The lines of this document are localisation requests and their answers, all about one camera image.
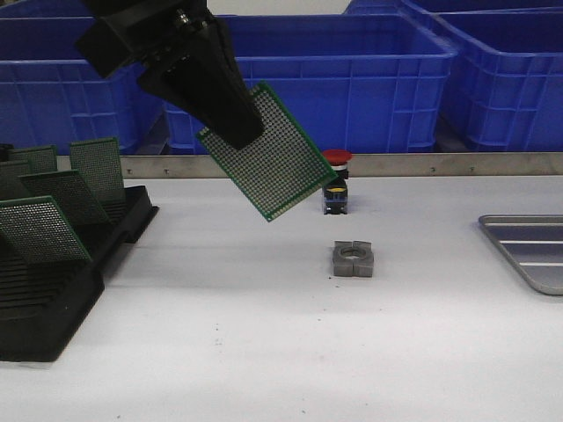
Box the black slotted board rack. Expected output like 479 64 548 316
1 186 158 362

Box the carried green perforated board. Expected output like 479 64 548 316
197 82 336 222

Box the red emergency stop button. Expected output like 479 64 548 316
322 149 353 215

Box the far left blue crate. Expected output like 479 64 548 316
1 0 92 18

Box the left blue plastic crate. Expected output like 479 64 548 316
0 16 168 156

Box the centre blue plastic crate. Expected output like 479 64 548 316
163 14 458 156

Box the far right blue crate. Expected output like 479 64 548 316
344 0 562 15

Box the silver metal tray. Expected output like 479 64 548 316
479 215 562 296

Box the rear right green board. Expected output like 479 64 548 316
69 137 126 204

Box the grey metal clamp block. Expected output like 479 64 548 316
333 241 375 278

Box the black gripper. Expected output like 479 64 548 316
75 0 265 149

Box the blue plastic crate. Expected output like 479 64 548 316
434 11 562 152
163 14 458 156
0 16 168 156

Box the right blue plastic crate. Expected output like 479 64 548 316
434 11 562 152

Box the left edge green board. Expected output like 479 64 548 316
1 160 31 200

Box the steel table edge rail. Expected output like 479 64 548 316
121 152 562 179

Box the rear left green board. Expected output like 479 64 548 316
8 145 58 173

